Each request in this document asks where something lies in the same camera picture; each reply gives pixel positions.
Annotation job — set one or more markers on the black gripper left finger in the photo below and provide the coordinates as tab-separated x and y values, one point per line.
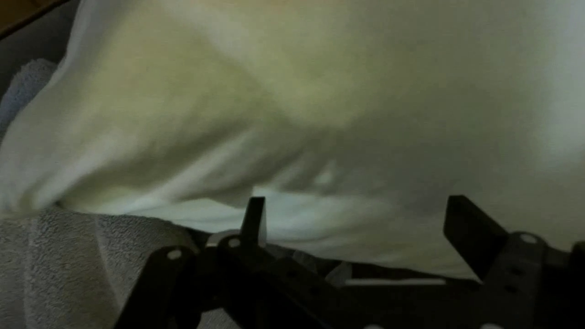
253	226

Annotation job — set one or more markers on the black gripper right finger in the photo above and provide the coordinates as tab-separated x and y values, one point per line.
495	254

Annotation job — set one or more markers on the white pillow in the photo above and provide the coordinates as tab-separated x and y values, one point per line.
354	118

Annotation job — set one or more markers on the light grey blanket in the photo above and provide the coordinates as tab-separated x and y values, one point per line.
80	266

